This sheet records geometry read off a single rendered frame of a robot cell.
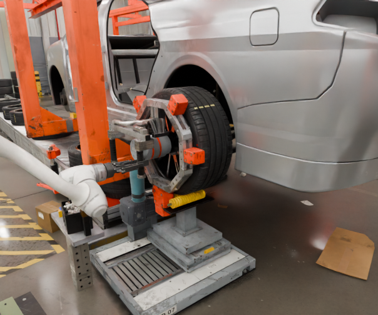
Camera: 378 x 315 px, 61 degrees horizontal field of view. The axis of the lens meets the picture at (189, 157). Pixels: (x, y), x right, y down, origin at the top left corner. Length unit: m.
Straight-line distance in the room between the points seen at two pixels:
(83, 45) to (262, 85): 1.13
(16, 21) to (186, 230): 2.87
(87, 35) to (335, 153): 1.55
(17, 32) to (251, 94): 2.95
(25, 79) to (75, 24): 1.97
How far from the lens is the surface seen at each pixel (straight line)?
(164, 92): 1.94
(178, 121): 1.73
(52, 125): 4.14
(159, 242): 2.28
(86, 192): 1.40
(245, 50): 1.67
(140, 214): 2.28
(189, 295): 1.95
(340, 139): 1.46
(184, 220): 2.17
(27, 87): 4.04
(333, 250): 2.59
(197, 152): 1.65
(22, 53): 4.04
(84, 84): 2.16
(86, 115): 2.17
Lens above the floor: 1.34
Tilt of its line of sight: 17 degrees down
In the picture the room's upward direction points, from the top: 1 degrees counter-clockwise
